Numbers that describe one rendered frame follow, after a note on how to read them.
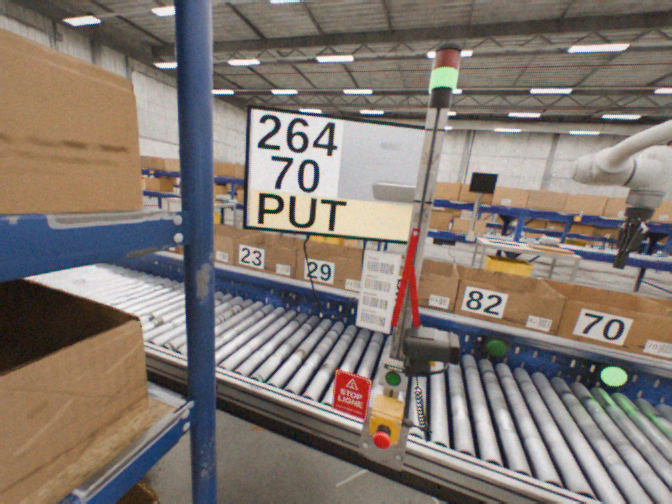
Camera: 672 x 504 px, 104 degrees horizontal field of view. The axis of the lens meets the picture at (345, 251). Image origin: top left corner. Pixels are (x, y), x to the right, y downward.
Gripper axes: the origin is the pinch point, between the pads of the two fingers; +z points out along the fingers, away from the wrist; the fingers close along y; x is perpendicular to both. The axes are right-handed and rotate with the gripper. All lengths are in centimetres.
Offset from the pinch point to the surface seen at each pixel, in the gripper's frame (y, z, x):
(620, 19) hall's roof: 1145, -650, -415
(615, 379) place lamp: -17.2, 41.3, -1.4
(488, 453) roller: -63, 47, 48
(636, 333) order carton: -9.1, 25.1, -7.3
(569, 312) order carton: -9.0, 22.3, 14.6
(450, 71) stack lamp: -69, -40, 74
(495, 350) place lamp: -18, 42, 38
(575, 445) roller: -50, 47, 23
